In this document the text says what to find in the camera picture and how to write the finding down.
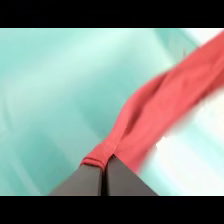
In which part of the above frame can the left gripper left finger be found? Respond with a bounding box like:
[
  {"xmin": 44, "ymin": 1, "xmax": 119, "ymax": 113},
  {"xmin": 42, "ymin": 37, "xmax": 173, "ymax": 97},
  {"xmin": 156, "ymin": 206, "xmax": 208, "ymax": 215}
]
[{"xmin": 48, "ymin": 163, "xmax": 103, "ymax": 197}]

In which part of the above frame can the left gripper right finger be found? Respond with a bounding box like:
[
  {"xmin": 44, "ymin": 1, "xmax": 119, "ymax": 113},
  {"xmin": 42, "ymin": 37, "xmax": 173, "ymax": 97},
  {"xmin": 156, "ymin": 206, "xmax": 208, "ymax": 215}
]
[{"xmin": 105, "ymin": 154, "xmax": 159, "ymax": 197}]

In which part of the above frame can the red T-shirt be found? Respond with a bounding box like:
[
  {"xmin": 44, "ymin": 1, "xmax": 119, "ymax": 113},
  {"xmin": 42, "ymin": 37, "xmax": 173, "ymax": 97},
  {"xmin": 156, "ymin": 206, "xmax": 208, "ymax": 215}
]
[{"xmin": 79, "ymin": 30, "xmax": 224, "ymax": 174}]

